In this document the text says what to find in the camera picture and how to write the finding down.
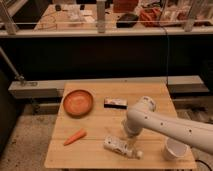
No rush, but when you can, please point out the white plastic bottle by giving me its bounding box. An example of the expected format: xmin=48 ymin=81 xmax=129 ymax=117
xmin=103 ymin=135 xmax=143 ymax=159

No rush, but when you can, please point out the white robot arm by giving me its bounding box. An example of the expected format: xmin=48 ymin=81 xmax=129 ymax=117
xmin=123 ymin=96 xmax=213 ymax=155

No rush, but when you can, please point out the orange ceramic bowl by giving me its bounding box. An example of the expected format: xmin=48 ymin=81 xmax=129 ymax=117
xmin=63 ymin=90 xmax=93 ymax=117

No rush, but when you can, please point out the white plastic cup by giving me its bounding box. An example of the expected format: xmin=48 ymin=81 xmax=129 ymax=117
xmin=162 ymin=138 xmax=188 ymax=161

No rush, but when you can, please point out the black and white eraser block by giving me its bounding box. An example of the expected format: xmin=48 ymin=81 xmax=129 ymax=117
xmin=104 ymin=98 xmax=128 ymax=109

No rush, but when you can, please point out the orange carrot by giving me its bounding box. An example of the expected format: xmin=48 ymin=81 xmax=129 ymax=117
xmin=64 ymin=129 xmax=87 ymax=146

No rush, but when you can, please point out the grey metal beam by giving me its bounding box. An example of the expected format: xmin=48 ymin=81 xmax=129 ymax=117
xmin=9 ymin=80 xmax=66 ymax=99

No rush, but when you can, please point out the black computer mouse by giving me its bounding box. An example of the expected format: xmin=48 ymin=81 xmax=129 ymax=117
xmin=116 ymin=13 xmax=138 ymax=28

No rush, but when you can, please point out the metal clamp rod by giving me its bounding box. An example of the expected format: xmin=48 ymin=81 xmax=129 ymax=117
xmin=0 ymin=46 xmax=38 ymax=88

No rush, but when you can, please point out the background wooden workbench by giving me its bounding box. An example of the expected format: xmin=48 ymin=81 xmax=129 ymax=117
xmin=0 ymin=0 xmax=213 ymax=37

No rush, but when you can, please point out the aluminium frame post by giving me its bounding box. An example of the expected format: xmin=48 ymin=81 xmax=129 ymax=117
xmin=96 ymin=0 xmax=106 ymax=33

